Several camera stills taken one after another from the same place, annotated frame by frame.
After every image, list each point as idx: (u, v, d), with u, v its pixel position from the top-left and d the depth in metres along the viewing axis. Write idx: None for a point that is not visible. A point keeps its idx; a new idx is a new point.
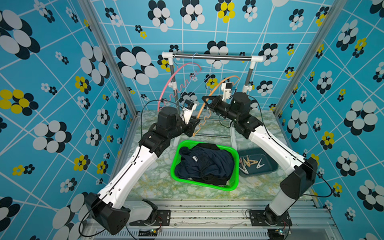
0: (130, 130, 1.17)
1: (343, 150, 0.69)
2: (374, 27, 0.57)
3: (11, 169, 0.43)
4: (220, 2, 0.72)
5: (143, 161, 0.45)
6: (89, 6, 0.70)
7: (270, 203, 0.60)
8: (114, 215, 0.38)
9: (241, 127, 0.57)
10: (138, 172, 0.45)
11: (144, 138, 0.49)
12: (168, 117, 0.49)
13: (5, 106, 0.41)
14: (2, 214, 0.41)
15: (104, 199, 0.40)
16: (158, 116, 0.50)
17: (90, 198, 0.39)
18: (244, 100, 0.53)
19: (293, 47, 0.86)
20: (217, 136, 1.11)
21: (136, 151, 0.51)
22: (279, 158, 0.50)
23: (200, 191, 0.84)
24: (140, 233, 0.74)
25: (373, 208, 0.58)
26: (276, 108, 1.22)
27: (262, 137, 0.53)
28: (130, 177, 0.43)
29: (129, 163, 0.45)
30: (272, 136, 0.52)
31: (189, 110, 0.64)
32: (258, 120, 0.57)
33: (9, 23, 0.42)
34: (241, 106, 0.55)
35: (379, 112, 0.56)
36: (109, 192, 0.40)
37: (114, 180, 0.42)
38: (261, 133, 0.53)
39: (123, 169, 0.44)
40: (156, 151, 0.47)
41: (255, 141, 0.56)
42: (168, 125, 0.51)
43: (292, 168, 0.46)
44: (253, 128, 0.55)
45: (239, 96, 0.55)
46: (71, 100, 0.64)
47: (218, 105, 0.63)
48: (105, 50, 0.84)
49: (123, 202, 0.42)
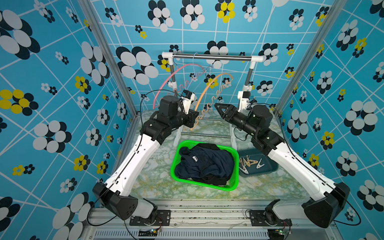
0: (130, 130, 1.17)
1: (343, 150, 0.69)
2: (374, 27, 0.57)
3: (11, 170, 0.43)
4: (220, 2, 0.72)
5: (147, 149, 0.45)
6: (89, 6, 0.70)
7: (275, 205, 0.66)
8: (123, 201, 0.39)
9: (260, 143, 0.52)
10: (142, 160, 0.45)
11: (145, 127, 0.48)
12: (170, 104, 0.49)
13: (5, 106, 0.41)
14: (2, 215, 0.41)
15: (111, 188, 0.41)
16: (160, 103, 0.49)
17: (98, 187, 0.40)
18: (265, 114, 0.49)
19: (293, 47, 0.86)
20: (217, 136, 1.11)
21: (138, 140, 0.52)
22: (304, 181, 0.46)
23: (200, 191, 0.84)
24: (140, 233, 0.74)
25: (373, 208, 0.58)
26: (276, 108, 1.22)
27: (285, 156, 0.48)
28: (134, 166, 0.43)
29: (132, 152, 0.45)
30: (297, 155, 0.48)
31: (188, 99, 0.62)
32: (279, 136, 0.53)
33: (9, 23, 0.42)
34: (262, 121, 0.50)
35: (379, 112, 0.56)
36: (116, 181, 0.41)
37: (120, 169, 0.43)
38: (283, 152, 0.48)
39: (127, 159, 0.44)
40: (158, 139, 0.47)
41: (275, 159, 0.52)
42: (170, 113, 0.51)
43: (321, 194, 0.41)
44: (274, 146, 0.50)
45: (259, 108, 0.50)
46: (71, 100, 0.64)
47: (235, 116, 0.59)
48: (105, 50, 0.84)
49: (129, 190, 0.42)
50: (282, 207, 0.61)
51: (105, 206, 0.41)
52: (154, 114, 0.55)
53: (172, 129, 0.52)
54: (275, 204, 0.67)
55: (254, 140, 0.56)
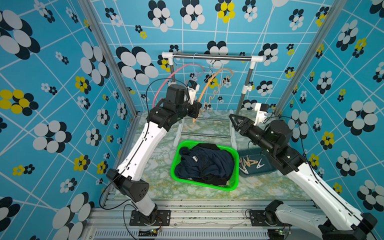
0: (130, 130, 1.17)
1: (343, 150, 0.69)
2: (374, 27, 0.57)
3: (11, 170, 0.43)
4: (220, 2, 0.72)
5: (154, 136, 0.46)
6: (89, 6, 0.70)
7: (280, 210, 0.63)
8: (134, 186, 0.42)
9: (279, 162, 0.48)
10: (150, 147, 0.46)
11: (151, 114, 0.49)
12: (177, 90, 0.49)
13: (5, 106, 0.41)
14: (2, 215, 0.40)
15: (124, 174, 0.43)
16: (168, 90, 0.49)
17: (111, 173, 0.43)
18: (284, 131, 0.45)
19: (293, 47, 0.86)
20: (217, 136, 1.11)
21: (145, 128, 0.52)
22: (327, 209, 0.43)
23: (200, 191, 0.84)
24: (140, 233, 0.74)
25: (373, 208, 0.58)
26: (277, 108, 1.22)
27: (308, 180, 0.44)
28: (143, 153, 0.44)
29: (140, 140, 0.46)
30: (320, 179, 0.44)
31: (193, 89, 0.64)
32: (299, 154, 0.48)
33: (9, 23, 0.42)
34: (282, 138, 0.46)
35: (379, 113, 0.56)
36: (127, 167, 0.43)
37: (130, 156, 0.45)
38: (305, 176, 0.45)
39: (136, 146, 0.45)
40: (165, 126, 0.47)
41: (293, 179, 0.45)
42: (177, 100, 0.52)
43: (348, 226, 0.38)
44: (295, 166, 0.46)
45: (277, 124, 0.46)
46: (71, 100, 0.64)
47: (250, 128, 0.56)
48: (105, 50, 0.84)
49: (140, 175, 0.45)
50: (288, 214, 0.60)
51: (119, 189, 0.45)
52: (160, 102, 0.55)
53: (178, 119, 0.53)
54: (279, 208, 0.65)
55: (271, 158, 0.51)
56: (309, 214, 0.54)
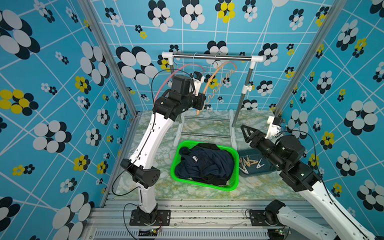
0: (130, 130, 1.17)
1: (343, 150, 0.69)
2: (374, 27, 0.57)
3: (11, 169, 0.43)
4: (220, 2, 0.72)
5: (161, 128, 0.47)
6: (89, 6, 0.70)
7: (283, 214, 0.63)
8: (147, 174, 0.46)
9: (291, 178, 0.46)
10: (158, 137, 0.48)
11: (157, 105, 0.49)
12: (183, 80, 0.50)
13: (5, 106, 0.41)
14: (2, 215, 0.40)
15: (135, 163, 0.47)
16: (173, 79, 0.50)
17: (124, 162, 0.47)
18: (296, 147, 0.44)
19: (293, 47, 0.86)
20: (217, 136, 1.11)
21: (151, 119, 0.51)
22: (339, 230, 0.42)
23: (200, 191, 0.84)
24: (140, 233, 0.74)
25: (373, 208, 0.58)
26: (276, 108, 1.22)
27: (323, 201, 0.43)
28: (153, 143, 0.47)
29: (148, 131, 0.48)
30: (335, 201, 0.42)
31: (198, 81, 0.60)
32: (313, 172, 0.46)
33: (9, 23, 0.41)
34: (294, 155, 0.45)
35: (379, 112, 0.56)
36: (138, 157, 0.46)
37: (140, 146, 0.47)
38: (320, 196, 0.43)
39: (144, 137, 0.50)
40: (171, 116, 0.48)
41: (306, 198, 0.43)
42: (183, 90, 0.52)
43: None
44: (309, 185, 0.44)
45: (288, 140, 0.45)
46: (71, 100, 0.64)
47: (261, 141, 0.55)
48: (105, 50, 0.84)
49: (151, 163, 0.48)
50: (291, 221, 0.59)
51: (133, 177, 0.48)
52: (166, 92, 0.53)
53: (183, 110, 0.53)
54: (281, 211, 0.64)
55: (283, 175, 0.50)
56: (315, 224, 0.54)
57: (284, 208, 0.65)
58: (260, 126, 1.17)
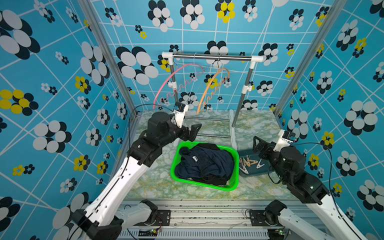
0: (130, 130, 1.17)
1: (343, 150, 0.69)
2: (374, 27, 0.57)
3: (11, 169, 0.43)
4: (220, 2, 0.72)
5: (132, 174, 0.42)
6: (89, 6, 0.70)
7: (284, 217, 0.62)
8: (101, 232, 0.37)
9: (299, 191, 0.46)
10: (128, 185, 0.42)
11: (133, 148, 0.46)
12: (158, 124, 0.45)
13: (5, 106, 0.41)
14: (2, 215, 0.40)
15: (90, 218, 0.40)
16: (148, 123, 0.45)
17: (77, 215, 0.38)
18: (297, 157, 0.45)
19: (293, 47, 0.86)
20: (217, 136, 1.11)
21: (123, 163, 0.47)
22: None
23: (200, 191, 0.84)
24: (140, 233, 0.74)
25: (373, 208, 0.58)
26: (277, 108, 1.22)
27: (331, 215, 0.42)
28: (119, 190, 0.40)
29: (116, 177, 0.42)
30: (344, 216, 0.42)
31: (181, 112, 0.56)
32: (321, 184, 0.46)
33: (8, 23, 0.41)
34: (296, 165, 0.46)
35: (379, 112, 0.56)
36: (96, 209, 0.38)
37: (101, 195, 0.40)
38: (328, 209, 0.42)
39: (110, 184, 0.41)
40: (146, 162, 0.44)
41: (314, 210, 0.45)
42: (159, 133, 0.47)
43: None
44: (318, 199, 0.43)
45: (287, 151, 0.47)
46: (71, 100, 0.64)
47: (270, 153, 0.59)
48: (105, 50, 0.84)
49: (111, 218, 0.40)
50: (292, 225, 0.60)
51: None
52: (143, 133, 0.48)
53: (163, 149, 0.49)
54: (281, 212, 0.64)
55: (290, 187, 0.49)
56: (318, 232, 0.53)
57: (285, 210, 0.65)
58: (260, 126, 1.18)
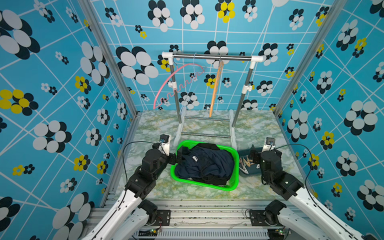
0: (130, 130, 1.17)
1: (343, 150, 0.69)
2: (374, 27, 0.57)
3: (11, 170, 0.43)
4: (220, 2, 0.72)
5: (128, 206, 0.47)
6: (89, 6, 0.70)
7: (282, 214, 0.63)
8: None
9: (279, 187, 0.54)
10: (123, 218, 0.46)
11: (130, 182, 0.52)
12: (152, 162, 0.52)
13: (5, 106, 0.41)
14: (2, 214, 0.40)
15: None
16: (142, 160, 0.51)
17: None
18: (273, 158, 0.55)
19: (293, 47, 0.86)
20: (217, 136, 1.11)
21: (120, 196, 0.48)
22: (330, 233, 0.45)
23: (200, 191, 0.84)
24: (140, 233, 0.74)
25: (373, 208, 0.58)
26: (276, 108, 1.22)
27: (307, 204, 0.48)
28: (113, 223, 0.44)
29: (113, 209, 0.46)
30: (318, 203, 0.48)
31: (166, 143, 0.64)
32: (297, 180, 0.54)
33: (9, 23, 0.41)
34: (272, 164, 0.55)
35: (379, 112, 0.56)
36: None
37: (97, 227, 0.43)
38: (303, 198, 0.49)
39: (106, 216, 0.45)
40: (141, 195, 0.50)
41: (295, 204, 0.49)
42: (152, 168, 0.53)
43: None
44: (293, 191, 0.51)
45: (266, 153, 0.58)
46: (71, 100, 0.64)
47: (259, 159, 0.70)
48: (105, 50, 0.84)
49: None
50: (292, 225, 0.59)
51: None
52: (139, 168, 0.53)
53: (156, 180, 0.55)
54: (281, 212, 0.64)
55: (272, 185, 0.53)
56: (317, 229, 0.53)
57: (285, 209, 0.65)
58: (260, 126, 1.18)
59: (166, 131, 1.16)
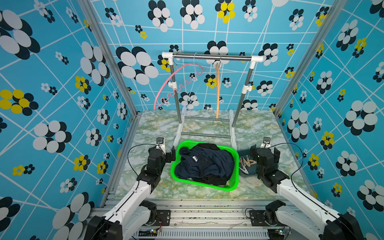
0: (130, 130, 1.17)
1: (343, 150, 0.69)
2: (374, 27, 0.57)
3: (11, 170, 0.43)
4: (220, 2, 0.72)
5: (143, 190, 0.55)
6: (89, 6, 0.70)
7: (279, 210, 0.64)
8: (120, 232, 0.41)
9: (268, 180, 0.61)
10: (138, 200, 0.52)
11: (141, 176, 0.61)
12: (156, 159, 0.61)
13: (5, 106, 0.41)
14: (2, 215, 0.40)
15: (111, 219, 0.43)
16: (148, 159, 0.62)
17: (95, 220, 0.42)
18: (267, 154, 0.62)
19: (293, 47, 0.86)
20: (217, 136, 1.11)
21: (134, 184, 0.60)
22: (309, 213, 0.49)
23: (200, 191, 0.84)
24: (140, 233, 0.74)
25: (373, 208, 0.58)
26: (276, 108, 1.22)
27: (289, 190, 0.54)
28: (133, 201, 0.50)
29: (130, 192, 0.53)
30: (299, 188, 0.54)
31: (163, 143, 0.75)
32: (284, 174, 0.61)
33: (9, 23, 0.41)
34: (265, 160, 0.63)
35: (379, 112, 0.56)
36: (115, 212, 0.45)
37: (118, 205, 0.48)
38: (287, 185, 0.56)
39: (125, 197, 0.51)
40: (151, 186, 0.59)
41: (281, 193, 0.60)
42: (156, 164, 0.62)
43: (324, 221, 0.44)
44: (279, 181, 0.58)
45: (262, 149, 0.65)
46: (71, 100, 0.64)
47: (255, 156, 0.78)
48: (105, 50, 0.84)
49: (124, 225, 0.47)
50: (288, 217, 0.59)
51: None
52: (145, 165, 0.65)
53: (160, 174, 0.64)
54: (281, 209, 0.65)
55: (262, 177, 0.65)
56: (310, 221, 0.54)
57: (284, 207, 0.65)
58: (260, 126, 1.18)
59: (166, 131, 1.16)
